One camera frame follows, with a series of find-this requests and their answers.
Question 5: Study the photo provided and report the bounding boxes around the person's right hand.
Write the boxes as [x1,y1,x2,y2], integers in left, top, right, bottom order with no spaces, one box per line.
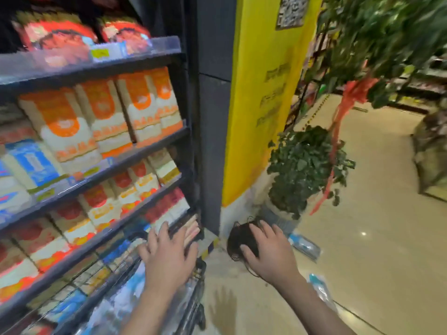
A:
[240,220,301,287]

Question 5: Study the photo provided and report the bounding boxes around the person's left hand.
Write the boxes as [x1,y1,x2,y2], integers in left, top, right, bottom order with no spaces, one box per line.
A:
[137,221,200,293]

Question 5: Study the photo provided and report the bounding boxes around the black hair-like bundle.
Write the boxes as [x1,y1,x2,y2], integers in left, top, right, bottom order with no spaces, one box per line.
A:
[226,217,263,278]

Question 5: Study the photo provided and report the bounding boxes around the person's left forearm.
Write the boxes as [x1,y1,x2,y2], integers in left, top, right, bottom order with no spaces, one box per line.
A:
[120,287,180,335]

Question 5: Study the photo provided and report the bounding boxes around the person's right forearm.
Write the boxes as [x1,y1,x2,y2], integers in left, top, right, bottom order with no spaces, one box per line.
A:
[274,272,357,335]

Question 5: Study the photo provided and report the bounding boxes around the grey plant pot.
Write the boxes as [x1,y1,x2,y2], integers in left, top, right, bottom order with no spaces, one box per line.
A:
[258,200,301,238]

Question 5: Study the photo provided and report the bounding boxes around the red white pack stack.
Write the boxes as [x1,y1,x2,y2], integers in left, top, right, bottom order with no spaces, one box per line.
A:
[144,188,191,232]

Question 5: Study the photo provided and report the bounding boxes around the clear plastic bottle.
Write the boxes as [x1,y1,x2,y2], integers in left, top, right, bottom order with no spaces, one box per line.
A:
[288,233,322,263]
[307,273,339,314]

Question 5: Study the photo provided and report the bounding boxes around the clear plastic bagged goods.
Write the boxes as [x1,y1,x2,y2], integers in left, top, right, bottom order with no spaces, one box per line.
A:
[78,260,198,335]

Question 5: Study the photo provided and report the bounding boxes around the row of red white packets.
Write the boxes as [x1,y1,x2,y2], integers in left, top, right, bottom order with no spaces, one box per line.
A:
[0,148,181,305]

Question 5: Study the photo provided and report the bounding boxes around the small green potted plant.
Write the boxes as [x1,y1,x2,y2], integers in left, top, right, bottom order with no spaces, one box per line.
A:
[267,126,356,221]

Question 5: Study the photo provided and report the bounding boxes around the dark metal shelf rack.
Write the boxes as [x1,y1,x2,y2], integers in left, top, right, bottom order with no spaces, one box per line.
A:
[0,35,198,335]

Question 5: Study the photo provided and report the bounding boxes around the orange white food packet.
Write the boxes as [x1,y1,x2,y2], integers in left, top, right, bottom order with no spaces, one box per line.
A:
[18,88,102,175]
[116,71,163,145]
[146,67,184,136]
[74,79,134,159]

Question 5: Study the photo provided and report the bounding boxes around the blue white food packet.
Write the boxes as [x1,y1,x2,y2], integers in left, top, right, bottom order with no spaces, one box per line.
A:
[0,160,33,215]
[3,139,66,191]

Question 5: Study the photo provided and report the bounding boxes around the red ribbon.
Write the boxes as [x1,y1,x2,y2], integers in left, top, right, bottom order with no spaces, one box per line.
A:
[310,77,380,216]

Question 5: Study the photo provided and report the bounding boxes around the brown mottled display stand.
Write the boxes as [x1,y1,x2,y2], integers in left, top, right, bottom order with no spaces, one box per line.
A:
[411,107,447,203]

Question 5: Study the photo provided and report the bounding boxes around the red printed food packet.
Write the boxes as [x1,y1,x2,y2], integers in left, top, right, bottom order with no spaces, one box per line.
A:
[98,15,153,55]
[11,11,99,67]

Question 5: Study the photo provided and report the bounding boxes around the clear plastic shelf guard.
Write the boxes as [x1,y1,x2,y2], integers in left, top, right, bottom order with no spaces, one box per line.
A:
[0,36,182,85]

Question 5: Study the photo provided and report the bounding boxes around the background store shelves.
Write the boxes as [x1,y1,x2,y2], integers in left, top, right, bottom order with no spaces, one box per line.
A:
[388,47,447,115]

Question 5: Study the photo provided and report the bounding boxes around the tall green leafy tree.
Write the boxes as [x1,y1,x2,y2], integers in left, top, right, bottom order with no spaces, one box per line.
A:
[305,0,447,109]

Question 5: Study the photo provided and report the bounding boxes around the black wire shopping cart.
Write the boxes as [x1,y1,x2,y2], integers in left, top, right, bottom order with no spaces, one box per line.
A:
[0,220,207,335]

